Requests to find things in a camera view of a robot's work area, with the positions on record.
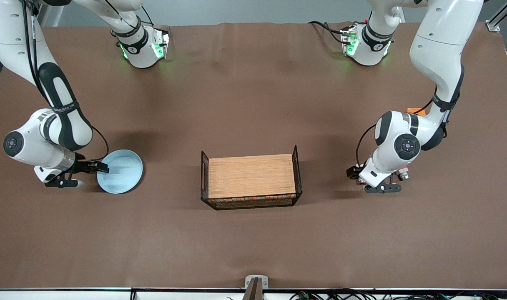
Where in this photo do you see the black cable bundle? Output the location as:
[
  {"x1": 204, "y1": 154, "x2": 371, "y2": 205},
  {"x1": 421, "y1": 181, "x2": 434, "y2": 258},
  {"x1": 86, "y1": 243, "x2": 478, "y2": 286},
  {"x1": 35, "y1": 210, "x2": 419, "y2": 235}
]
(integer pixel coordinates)
[{"x1": 289, "y1": 289, "x2": 507, "y2": 300}]

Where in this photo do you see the large table cover sheet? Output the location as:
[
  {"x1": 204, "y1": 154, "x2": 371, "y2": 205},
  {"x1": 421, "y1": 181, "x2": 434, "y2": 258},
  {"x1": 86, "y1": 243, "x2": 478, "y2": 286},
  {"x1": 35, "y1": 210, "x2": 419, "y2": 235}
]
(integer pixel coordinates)
[{"x1": 0, "y1": 21, "x2": 507, "y2": 290}]

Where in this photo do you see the white table edge rail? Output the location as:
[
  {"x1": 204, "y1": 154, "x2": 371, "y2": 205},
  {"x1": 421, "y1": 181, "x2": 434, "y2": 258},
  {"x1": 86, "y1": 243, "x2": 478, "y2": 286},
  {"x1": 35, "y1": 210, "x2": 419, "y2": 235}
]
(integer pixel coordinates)
[{"x1": 0, "y1": 287, "x2": 507, "y2": 300}]

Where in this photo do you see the black wire basket wooden top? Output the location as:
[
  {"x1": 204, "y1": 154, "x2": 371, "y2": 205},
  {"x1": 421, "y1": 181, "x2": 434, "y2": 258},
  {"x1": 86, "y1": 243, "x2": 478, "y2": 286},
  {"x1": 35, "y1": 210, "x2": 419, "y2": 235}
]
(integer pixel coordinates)
[{"x1": 201, "y1": 145, "x2": 303, "y2": 210}]

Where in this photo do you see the light blue round plate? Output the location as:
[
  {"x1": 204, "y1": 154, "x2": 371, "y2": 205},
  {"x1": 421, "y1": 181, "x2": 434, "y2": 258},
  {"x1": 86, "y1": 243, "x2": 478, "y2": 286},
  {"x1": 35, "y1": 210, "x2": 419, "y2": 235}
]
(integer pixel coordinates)
[{"x1": 97, "y1": 149, "x2": 144, "y2": 195}]

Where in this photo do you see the grey metal camera bracket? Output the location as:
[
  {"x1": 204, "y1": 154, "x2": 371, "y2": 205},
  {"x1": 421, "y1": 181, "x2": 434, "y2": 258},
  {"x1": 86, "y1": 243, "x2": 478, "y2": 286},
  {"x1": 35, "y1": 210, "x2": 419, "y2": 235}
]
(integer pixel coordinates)
[{"x1": 245, "y1": 275, "x2": 269, "y2": 289}]

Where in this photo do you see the dark camera stand post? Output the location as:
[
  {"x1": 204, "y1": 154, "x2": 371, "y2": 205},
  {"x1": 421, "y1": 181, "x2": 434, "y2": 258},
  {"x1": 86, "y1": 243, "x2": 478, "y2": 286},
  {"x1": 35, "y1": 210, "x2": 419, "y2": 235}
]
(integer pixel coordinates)
[{"x1": 242, "y1": 278, "x2": 264, "y2": 300}]

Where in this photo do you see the black left arm base cable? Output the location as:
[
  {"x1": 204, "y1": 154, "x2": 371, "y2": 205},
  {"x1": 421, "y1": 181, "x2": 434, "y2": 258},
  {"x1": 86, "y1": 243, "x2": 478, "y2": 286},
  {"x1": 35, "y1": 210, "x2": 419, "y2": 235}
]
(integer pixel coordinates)
[{"x1": 308, "y1": 20, "x2": 346, "y2": 44}]

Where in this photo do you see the aluminium frame profile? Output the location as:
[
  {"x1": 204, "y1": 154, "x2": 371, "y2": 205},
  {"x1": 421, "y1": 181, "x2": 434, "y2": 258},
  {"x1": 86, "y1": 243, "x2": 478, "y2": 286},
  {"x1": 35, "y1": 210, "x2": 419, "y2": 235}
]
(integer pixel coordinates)
[
  {"x1": 485, "y1": 0, "x2": 507, "y2": 32},
  {"x1": 36, "y1": 0, "x2": 58, "y2": 28}
]

